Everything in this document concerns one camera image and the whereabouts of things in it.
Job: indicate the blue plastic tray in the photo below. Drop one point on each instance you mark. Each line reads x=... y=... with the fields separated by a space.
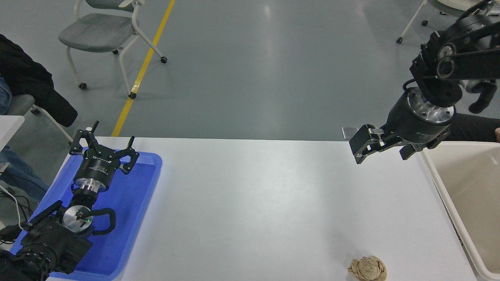
x=133 y=203

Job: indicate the grey seat chair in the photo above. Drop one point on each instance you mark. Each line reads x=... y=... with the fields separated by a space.
x=21 y=104

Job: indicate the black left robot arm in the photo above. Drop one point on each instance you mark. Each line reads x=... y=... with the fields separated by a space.
x=50 y=238

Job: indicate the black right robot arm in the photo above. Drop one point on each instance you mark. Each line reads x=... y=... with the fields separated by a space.
x=476 y=66

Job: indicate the person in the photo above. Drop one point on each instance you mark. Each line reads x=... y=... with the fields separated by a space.
x=482 y=99
x=27 y=78
x=476 y=127

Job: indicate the grey wheeled chair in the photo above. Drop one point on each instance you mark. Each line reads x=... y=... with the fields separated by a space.
x=97 y=33

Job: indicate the tan paper ball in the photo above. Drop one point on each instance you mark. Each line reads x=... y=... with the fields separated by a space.
x=368 y=269

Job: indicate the metal floor plate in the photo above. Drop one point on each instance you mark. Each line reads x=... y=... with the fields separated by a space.
x=349 y=132

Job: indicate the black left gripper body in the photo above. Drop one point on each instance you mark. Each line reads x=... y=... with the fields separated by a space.
x=97 y=167

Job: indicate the white-framed wheeled chair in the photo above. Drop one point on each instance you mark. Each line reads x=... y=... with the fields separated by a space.
x=414 y=19

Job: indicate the small white table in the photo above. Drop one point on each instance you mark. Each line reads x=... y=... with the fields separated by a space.
x=9 y=128

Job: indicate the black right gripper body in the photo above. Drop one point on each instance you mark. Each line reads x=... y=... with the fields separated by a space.
x=406 y=125

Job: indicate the large pale bin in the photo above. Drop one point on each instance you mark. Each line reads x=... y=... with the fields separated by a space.
x=474 y=187

